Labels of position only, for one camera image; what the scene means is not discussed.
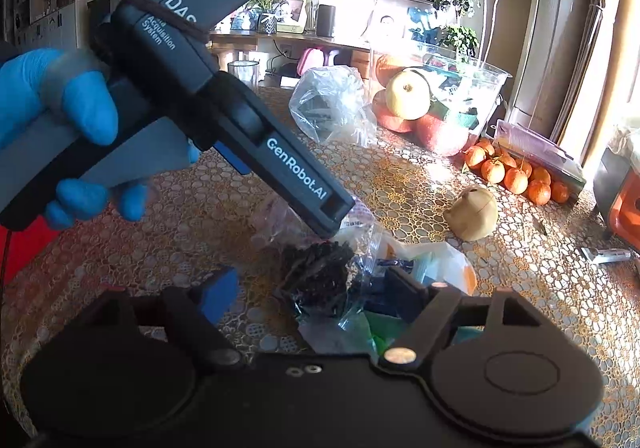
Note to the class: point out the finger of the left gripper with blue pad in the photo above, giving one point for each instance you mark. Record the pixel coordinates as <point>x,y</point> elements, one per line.
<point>232,159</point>

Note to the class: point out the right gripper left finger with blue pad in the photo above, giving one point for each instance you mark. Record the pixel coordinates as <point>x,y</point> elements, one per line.
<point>193,315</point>

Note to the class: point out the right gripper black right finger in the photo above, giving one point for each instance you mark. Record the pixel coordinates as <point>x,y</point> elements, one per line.
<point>428,312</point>

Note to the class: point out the green stick packet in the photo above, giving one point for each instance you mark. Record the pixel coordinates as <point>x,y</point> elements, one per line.
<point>384,330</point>

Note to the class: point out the clear bag black bits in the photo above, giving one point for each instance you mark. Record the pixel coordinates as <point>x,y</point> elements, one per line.
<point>320,279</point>

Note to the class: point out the left hand blue glove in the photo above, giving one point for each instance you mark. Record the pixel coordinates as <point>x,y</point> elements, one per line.
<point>66,150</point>

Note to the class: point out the lace tablecloth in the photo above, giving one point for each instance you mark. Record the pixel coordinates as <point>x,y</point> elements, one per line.
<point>199,219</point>

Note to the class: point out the clear drinking glass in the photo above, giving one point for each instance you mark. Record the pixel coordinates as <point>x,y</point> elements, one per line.
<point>247,71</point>

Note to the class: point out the beige pig figurine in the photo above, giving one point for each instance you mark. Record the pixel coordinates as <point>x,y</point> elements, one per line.
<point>474,214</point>

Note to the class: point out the clear bag dark contents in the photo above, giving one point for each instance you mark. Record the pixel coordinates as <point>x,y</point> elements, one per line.
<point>329,104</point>

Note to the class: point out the wooden tv sideboard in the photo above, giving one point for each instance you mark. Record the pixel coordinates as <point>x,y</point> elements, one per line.
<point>276,50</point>

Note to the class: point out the pile of mandarins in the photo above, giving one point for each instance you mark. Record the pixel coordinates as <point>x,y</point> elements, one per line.
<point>520,177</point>

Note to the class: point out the red apple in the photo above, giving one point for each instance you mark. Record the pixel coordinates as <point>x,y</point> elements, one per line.
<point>442,138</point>

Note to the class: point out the white tube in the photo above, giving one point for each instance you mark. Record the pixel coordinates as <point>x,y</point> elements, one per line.
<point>599,257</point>

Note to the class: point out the pink purple box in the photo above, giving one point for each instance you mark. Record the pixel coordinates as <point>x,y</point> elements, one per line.
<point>537,150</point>

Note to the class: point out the red cardboard box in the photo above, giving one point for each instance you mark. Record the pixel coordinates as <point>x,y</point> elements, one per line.
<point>19,248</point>

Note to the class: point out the clear plastic fruit bin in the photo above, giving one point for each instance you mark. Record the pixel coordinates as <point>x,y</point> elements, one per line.
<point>463,89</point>

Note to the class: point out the orange grey appliance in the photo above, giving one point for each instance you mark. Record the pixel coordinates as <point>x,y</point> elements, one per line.
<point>616,189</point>

